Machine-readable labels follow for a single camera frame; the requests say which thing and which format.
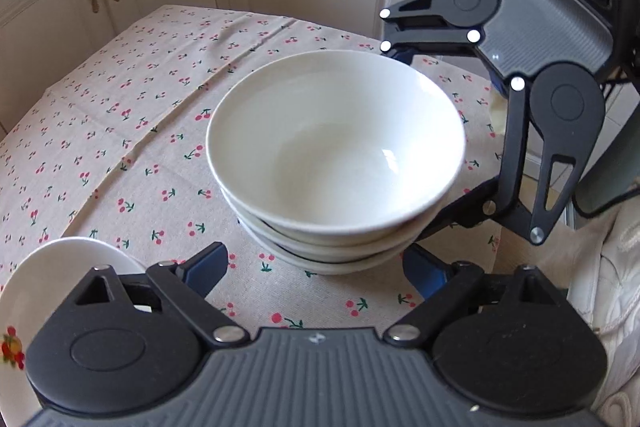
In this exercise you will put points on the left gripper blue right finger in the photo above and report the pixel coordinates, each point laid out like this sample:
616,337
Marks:
448,293

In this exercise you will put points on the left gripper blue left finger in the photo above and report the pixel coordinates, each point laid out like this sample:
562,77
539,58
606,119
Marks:
183,288

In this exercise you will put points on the white floral bowl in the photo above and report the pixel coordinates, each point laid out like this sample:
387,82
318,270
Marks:
335,142
320,267
346,245

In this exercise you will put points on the white fruit plate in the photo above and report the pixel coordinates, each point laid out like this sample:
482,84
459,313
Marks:
44,305

